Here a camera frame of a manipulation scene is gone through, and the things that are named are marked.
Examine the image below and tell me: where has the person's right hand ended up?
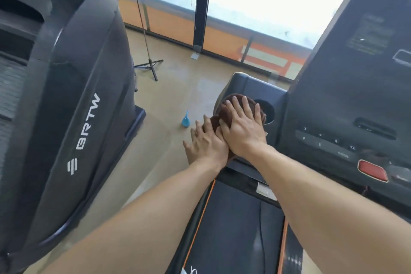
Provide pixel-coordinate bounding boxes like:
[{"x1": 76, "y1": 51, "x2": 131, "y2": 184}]
[{"x1": 219, "y1": 95, "x2": 269, "y2": 159}]

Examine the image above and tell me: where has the person's left hand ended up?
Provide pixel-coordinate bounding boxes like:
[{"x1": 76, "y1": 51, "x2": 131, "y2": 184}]
[{"x1": 182, "y1": 115, "x2": 229, "y2": 174}]

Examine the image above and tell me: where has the brown microfibre cloth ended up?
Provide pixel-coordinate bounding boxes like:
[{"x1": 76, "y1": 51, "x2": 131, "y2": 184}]
[{"x1": 210, "y1": 93, "x2": 268, "y2": 161}]

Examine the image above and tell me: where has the black treadmill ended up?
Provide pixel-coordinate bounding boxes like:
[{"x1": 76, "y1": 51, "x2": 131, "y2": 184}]
[{"x1": 165, "y1": 0, "x2": 411, "y2": 274}]

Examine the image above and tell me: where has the person's right forearm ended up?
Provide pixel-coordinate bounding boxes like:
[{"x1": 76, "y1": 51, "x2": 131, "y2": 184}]
[{"x1": 253, "y1": 145, "x2": 411, "y2": 274}]

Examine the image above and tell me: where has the person's left forearm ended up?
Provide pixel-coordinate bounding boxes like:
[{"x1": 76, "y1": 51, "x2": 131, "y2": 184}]
[{"x1": 42, "y1": 160, "x2": 225, "y2": 274}]

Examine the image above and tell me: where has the black tripod stand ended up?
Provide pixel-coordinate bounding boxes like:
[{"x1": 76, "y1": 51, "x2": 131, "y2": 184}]
[{"x1": 128, "y1": 0, "x2": 164, "y2": 82}]

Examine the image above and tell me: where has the orange patterned parapet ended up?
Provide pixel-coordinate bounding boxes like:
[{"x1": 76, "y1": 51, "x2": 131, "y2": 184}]
[{"x1": 116, "y1": 0, "x2": 314, "y2": 81}]

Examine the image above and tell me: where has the black stair climber machine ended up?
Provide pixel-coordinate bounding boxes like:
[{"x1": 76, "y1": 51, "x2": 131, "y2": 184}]
[{"x1": 0, "y1": 0, "x2": 147, "y2": 274}]

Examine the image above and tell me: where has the black window frame post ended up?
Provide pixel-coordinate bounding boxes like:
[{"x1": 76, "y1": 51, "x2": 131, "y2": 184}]
[{"x1": 192, "y1": 0, "x2": 215, "y2": 54}]

